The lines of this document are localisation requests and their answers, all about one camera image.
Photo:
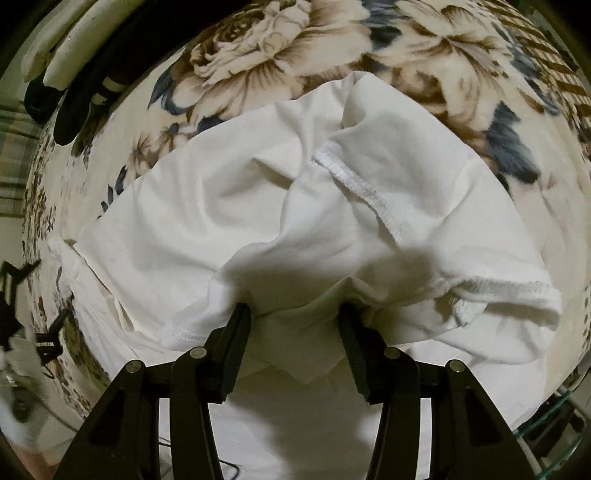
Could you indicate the white t-shirt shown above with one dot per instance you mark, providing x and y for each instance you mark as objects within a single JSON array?
[{"x": 221, "y": 207}]

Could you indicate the floral blanket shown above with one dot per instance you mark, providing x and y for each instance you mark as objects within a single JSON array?
[{"x": 240, "y": 46}]

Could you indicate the cream folded garment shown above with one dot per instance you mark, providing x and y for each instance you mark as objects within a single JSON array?
[{"x": 46, "y": 46}]

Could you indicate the brown checked blanket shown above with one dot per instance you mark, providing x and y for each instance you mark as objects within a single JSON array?
[{"x": 549, "y": 60}]

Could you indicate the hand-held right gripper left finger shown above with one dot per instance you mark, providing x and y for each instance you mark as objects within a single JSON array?
[{"x": 233, "y": 341}]

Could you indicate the glass table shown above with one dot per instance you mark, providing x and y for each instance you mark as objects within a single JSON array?
[{"x": 549, "y": 429}]

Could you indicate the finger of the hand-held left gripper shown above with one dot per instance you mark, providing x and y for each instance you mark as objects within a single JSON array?
[
  {"x": 53, "y": 344},
  {"x": 11, "y": 279}
]

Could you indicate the black folded garment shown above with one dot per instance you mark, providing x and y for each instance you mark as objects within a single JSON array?
[{"x": 74, "y": 115}]

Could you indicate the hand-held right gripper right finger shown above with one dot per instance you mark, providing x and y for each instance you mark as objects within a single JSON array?
[{"x": 360, "y": 350}]

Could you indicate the beige folded garment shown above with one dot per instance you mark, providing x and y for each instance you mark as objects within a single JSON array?
[{"x": 92, "y": 50}]

